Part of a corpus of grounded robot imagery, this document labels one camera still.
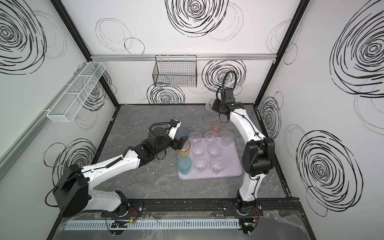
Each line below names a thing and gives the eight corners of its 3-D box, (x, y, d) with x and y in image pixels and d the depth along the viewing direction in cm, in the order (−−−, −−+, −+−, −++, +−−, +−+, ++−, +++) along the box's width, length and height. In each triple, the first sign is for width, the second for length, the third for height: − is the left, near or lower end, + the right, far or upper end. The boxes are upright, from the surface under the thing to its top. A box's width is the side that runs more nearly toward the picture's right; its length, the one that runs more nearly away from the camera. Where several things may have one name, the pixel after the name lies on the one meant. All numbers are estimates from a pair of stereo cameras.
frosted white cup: (221, 146, 97) (223, 140, 91) (219, 137, 102) (221, 130, 96) (232, 146, 97) (235, 140, 91) (230, 137, 102) (233, 130, 96)
